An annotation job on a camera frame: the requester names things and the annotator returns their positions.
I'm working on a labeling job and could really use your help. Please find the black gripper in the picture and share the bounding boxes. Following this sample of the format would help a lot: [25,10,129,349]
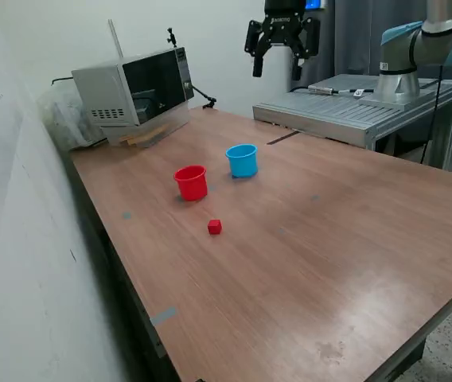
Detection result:
[244,0,321,81]

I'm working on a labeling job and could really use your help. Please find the silver metal cylinder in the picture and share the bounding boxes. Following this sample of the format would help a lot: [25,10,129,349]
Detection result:
[307,84,341,96]

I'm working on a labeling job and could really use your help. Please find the dark grey curtain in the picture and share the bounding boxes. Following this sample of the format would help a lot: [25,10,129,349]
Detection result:
[287,0,452,157]

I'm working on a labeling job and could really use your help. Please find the aluminium robot mounting table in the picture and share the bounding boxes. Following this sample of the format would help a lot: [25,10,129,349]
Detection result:
[252,73,452,172]

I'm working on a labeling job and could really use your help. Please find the black tape strip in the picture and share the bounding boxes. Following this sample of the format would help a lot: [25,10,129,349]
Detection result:
[267,131,302,146]

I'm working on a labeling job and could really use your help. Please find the light blue plastic cup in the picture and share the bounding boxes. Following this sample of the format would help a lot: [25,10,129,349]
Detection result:
[224,143,259,179]

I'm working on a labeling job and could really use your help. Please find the clear plastic box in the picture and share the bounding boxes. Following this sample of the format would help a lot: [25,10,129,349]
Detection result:
[100,101,191,149]

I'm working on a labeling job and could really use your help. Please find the wooden sticks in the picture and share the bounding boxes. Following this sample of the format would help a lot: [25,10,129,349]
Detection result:
[119,123,171,146]

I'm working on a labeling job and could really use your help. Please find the red plastic cup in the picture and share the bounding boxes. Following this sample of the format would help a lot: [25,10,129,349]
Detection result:
[173,165,208,202]

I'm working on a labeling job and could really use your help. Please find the white upright rod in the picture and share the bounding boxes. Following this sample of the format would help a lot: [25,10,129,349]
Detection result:
[108,18,125,59]

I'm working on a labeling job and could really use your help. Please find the silver microwave oven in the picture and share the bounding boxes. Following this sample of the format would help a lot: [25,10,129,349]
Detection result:
[70,46,195,128]

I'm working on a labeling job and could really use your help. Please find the translucent plastic bag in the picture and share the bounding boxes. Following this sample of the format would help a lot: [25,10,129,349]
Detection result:
[37,85,107,151]

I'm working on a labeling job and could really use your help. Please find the long grey tape piece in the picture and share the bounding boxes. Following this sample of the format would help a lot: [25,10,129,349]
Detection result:
[149,306,178,328]

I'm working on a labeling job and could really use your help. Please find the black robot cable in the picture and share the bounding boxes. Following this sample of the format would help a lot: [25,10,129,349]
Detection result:
[419,65,446,165]

